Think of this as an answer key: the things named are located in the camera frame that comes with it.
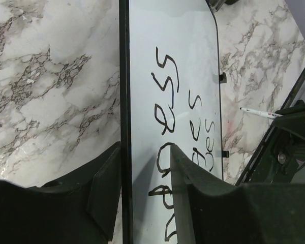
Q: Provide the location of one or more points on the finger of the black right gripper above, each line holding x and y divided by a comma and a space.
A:
292, 120

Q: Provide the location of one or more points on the white framed whiteboard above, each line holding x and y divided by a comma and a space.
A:
169, 94

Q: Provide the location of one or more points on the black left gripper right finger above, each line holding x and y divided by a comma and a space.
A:
209, 210

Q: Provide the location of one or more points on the silver whiteboard marker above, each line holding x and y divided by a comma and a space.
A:
260, 113

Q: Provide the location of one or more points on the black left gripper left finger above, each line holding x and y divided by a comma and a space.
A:
79, 207

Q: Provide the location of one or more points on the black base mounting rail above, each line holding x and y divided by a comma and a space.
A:
280, 156

